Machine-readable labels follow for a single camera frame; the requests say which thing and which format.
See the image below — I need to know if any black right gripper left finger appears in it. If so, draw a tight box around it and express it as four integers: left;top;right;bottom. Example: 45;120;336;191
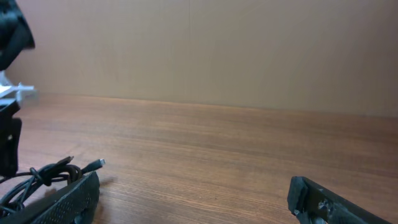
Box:
1;172;100;224

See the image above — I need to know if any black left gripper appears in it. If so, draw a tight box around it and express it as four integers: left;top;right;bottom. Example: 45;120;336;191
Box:
0;99;22;177

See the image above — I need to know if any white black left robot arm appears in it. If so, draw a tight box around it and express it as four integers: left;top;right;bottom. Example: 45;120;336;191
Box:
1;0;37;177

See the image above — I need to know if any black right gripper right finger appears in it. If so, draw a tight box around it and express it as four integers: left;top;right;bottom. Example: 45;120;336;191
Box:
287;176;389;224

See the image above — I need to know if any black cable bundle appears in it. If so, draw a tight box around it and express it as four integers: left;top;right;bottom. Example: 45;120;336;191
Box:
0;156;106;218

